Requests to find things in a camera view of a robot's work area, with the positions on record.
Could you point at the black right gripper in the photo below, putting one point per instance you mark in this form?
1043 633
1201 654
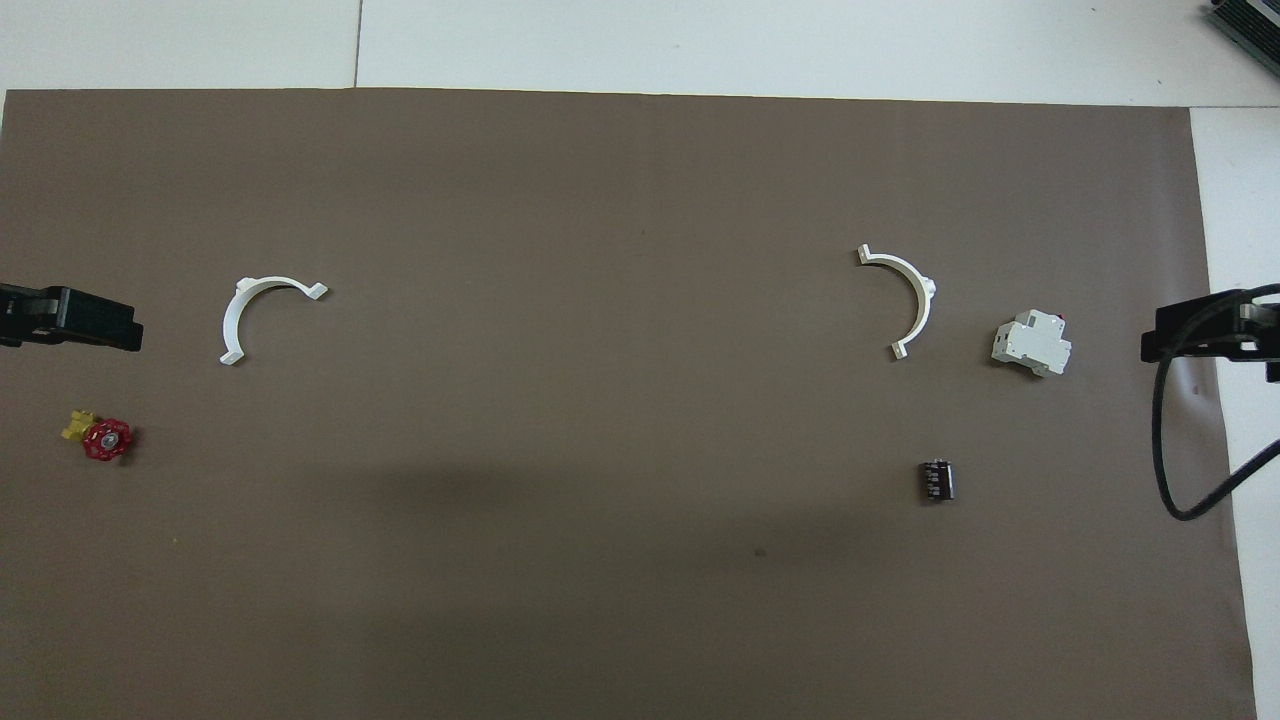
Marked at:
1270 335

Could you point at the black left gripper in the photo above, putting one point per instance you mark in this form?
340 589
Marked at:
22 315

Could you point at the white half pipe clamp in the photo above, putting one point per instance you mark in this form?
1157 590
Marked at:
232 315

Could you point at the white half clamp with nub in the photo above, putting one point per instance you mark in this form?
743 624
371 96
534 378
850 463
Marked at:
921 305

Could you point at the red and yellow valve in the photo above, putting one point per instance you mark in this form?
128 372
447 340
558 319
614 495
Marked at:
106 440

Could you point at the white circuit breaker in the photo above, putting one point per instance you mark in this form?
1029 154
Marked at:
1030 345

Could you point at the dark cylindrical capacitor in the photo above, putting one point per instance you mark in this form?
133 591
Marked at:
937 480

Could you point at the grey ribbed device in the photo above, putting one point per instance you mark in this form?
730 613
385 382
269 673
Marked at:
1250 22

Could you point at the brown table mat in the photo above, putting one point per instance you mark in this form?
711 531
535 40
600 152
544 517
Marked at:
600 600

